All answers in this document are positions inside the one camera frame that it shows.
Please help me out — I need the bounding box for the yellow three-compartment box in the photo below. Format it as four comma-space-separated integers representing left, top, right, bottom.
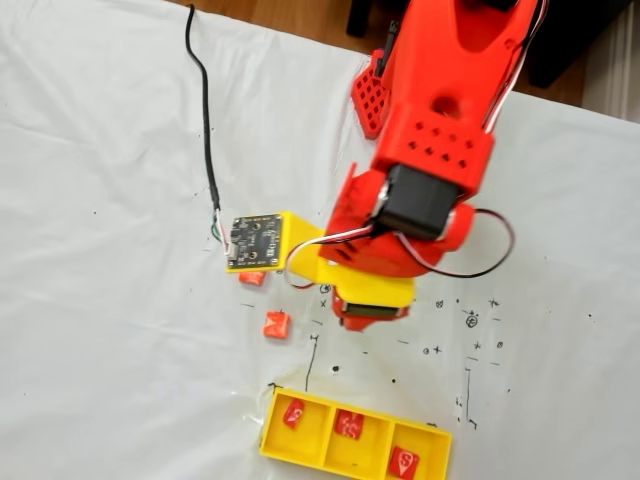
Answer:
258, 387, 454, 480

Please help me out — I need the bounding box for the black table clamp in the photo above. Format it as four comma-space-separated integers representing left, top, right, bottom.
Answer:
374, 19, 401, 79

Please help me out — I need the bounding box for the white plastic table cover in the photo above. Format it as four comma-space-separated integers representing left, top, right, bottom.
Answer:
0, 0, 640, 480

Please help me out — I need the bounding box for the camera board in yellow mount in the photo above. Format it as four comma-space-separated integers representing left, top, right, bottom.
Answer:
223, 211, 326, 275

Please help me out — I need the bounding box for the red white black servo wire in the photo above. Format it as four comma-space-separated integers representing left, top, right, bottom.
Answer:
284, 207, 517, 291

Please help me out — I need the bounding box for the black camera cable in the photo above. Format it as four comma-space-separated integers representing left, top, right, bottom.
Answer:
183, 3, 236, 259

